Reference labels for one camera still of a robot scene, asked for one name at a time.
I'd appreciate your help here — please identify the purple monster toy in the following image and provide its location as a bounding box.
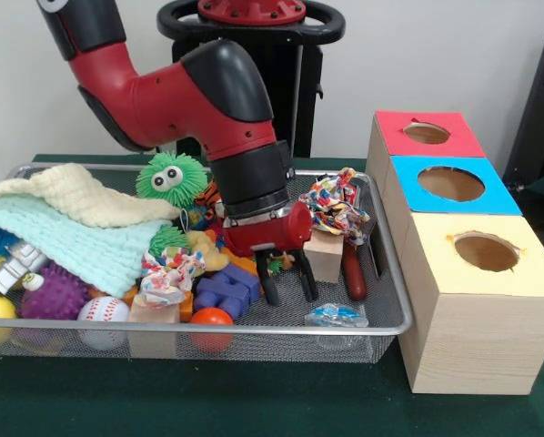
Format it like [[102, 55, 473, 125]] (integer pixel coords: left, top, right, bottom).
[[20, 264, 89, 321]]

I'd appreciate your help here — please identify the red maraca rattle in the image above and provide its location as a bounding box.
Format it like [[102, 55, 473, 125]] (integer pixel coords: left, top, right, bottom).
[[189, 307, 236, 354]]

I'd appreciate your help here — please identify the clear shallow mesh bin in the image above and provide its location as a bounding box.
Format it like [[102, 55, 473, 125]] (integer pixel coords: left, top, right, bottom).
[[0, 162, 413, 365]]

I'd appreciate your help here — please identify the wooden box with three holes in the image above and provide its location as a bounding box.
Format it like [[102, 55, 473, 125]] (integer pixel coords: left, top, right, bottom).
[[366, 110, 544, 396]]

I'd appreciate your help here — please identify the plain wooden cube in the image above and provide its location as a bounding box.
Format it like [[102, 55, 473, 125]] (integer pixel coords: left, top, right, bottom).
[[305, 228, 346, 284]]

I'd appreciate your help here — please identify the green spiky ball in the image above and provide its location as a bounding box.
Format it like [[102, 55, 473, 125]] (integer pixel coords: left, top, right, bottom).
[[134, 151, 207, 203]]

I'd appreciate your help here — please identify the white baseball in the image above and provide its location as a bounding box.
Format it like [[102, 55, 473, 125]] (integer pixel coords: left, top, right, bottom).
[[77, 295, 131, 351]]

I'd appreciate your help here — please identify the purple plastic building block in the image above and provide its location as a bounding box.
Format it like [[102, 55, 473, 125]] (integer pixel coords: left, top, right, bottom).
[[195, 264, 262, 321]]

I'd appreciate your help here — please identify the dark green tablecloth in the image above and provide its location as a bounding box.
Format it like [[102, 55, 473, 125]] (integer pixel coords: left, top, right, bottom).
[[0, 153, 544, 437]]

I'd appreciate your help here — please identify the mint knitted cloth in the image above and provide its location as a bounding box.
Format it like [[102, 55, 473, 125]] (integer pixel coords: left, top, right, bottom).
[[0, 188, 164, 297]]

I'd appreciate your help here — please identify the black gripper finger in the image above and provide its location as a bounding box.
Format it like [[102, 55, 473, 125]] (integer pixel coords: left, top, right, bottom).
[[292, 247, 319, 302], [255, 256, 282, 307]]

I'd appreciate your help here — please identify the black panel stand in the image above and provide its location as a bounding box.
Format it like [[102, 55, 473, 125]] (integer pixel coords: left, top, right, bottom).
[[502, 30, 544, 215]]

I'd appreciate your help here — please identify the cream knitted cloth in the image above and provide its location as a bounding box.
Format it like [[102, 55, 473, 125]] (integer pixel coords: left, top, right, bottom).
[[0, 164, 180, 229]]

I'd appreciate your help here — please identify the floral patterned fabric knot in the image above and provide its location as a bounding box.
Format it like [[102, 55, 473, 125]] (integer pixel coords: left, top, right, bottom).
[[139, 246, 207, 307]]

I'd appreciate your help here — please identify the multicoloured rope toy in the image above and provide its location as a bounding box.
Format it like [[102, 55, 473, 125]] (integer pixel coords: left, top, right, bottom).
[[299, 168, 373, 247]]

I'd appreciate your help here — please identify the dark red sausage toy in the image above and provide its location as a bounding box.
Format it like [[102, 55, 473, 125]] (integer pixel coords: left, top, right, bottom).
[[343, 239, 368, 302]]

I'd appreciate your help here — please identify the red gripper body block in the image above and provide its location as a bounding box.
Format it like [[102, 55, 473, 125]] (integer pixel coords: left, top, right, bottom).
[[222, 200, 314, 259]]

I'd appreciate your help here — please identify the yellow duck plush toy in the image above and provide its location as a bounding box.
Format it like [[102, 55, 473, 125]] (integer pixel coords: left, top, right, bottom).
[[186, 230, 229, 272]]

